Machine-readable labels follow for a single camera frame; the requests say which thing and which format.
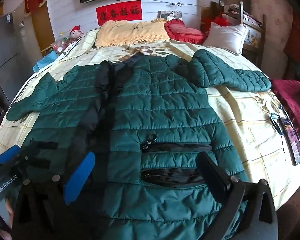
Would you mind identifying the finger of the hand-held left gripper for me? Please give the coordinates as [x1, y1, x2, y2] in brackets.
[20, 141, 59, 170]
[0, 144, 21, 174]

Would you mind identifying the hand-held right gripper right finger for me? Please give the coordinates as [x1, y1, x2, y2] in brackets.
[197, 152, 277, 240]

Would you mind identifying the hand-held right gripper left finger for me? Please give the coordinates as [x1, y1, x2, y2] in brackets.
[12, 152, 95, 240]

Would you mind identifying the green quilted puffer jacket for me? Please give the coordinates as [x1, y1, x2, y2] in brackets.
[6, 49, 272, 240]

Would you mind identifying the floral cream bedspread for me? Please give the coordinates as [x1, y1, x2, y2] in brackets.
[0, 27, 300, 213]

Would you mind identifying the blue box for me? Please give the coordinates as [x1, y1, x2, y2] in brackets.
[32, 52, 58, 73]

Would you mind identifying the grey refrigerator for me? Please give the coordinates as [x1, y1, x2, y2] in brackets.
[0, 12, 35, 105]

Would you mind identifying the dark red blanket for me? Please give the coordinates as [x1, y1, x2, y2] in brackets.
[271, 79, 300, 155]

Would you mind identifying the cluster of small bottles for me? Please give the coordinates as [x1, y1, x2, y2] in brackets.
[51, 31, 74, 54]

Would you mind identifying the wooden door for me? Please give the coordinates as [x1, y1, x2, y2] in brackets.
[31, 2, 55, 53]

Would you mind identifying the white pillow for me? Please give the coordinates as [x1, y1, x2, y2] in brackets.
[204, 22, 248, 55]

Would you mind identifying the plush toy with red hat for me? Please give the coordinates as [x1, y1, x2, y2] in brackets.
[69, 25, 84, 40]

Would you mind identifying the red ruffled cushion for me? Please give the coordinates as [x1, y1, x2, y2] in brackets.
[164, 19, 208, 45]

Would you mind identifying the wooden rack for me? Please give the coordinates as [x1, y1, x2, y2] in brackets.
[200, 0, 267, 68]

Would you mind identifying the red cloth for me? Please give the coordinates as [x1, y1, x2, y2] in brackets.
[201, 15, 232, 34]

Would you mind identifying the yellow fringed pillow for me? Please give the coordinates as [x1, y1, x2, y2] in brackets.
[94, 19, 170, 48]

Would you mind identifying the framed photo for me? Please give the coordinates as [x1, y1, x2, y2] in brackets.
[157, 10, 183, 22]

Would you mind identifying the black phone with lanyard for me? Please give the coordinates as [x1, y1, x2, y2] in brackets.
[269, 112, 300, 166]

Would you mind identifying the black wall cable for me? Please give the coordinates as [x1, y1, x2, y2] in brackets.
[130, 0, 198, 7]

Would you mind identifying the red wall banner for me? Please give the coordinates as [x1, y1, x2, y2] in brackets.
[96, 0, 143, 27]

